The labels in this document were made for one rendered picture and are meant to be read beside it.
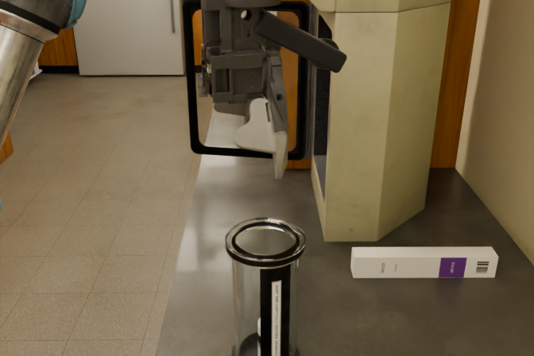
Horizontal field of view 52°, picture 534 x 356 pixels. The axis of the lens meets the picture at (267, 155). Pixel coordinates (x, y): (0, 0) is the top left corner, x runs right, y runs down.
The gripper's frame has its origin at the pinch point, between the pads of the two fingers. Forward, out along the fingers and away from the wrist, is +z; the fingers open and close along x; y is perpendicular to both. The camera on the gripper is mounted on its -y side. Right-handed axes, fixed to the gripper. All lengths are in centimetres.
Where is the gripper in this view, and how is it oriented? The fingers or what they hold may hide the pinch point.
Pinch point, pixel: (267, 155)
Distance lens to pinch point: 68.4
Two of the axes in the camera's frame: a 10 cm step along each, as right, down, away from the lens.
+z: 0.0, 9.2, 3.9
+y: -9.6, 1.1, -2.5
